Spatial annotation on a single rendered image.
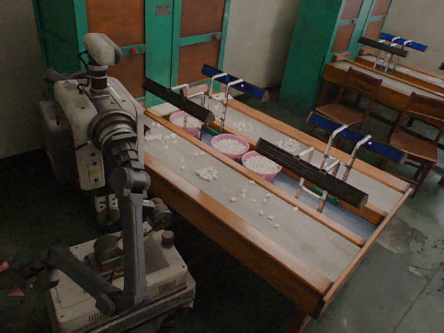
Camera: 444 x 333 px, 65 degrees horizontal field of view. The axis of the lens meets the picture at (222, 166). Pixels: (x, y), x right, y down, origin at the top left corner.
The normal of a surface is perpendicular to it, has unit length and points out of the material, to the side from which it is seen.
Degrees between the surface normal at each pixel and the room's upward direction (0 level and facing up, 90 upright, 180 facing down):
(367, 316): 0
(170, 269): 0
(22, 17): 90
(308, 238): 0
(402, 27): 90
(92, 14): 90
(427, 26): 90
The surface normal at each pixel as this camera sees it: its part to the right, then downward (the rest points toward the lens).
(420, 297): 0.12, -0.81
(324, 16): -0.74, 0.31
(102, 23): 0.74, 0.46
